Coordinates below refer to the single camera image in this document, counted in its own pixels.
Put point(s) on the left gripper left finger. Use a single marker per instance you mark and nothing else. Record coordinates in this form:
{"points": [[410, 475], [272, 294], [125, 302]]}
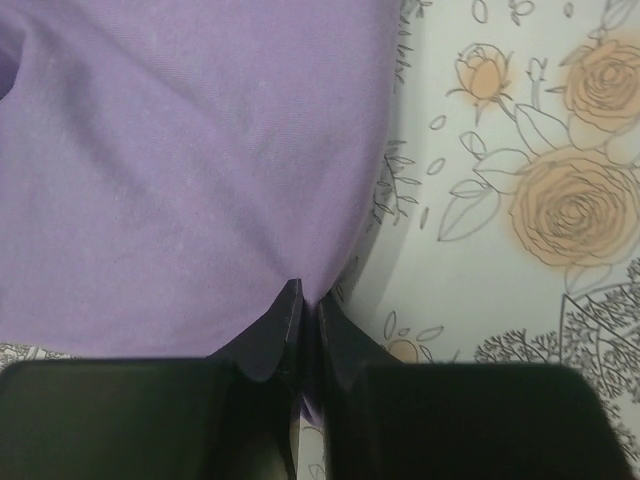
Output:
{"points": [[225, 416]]}

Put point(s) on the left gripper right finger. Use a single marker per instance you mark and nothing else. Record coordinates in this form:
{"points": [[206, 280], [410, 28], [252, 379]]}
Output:
{"points": [[386, 419]]}

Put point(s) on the purple t shirt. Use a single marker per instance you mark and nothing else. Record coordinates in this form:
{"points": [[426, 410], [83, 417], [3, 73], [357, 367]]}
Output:
{"points": [[167, 166]]}

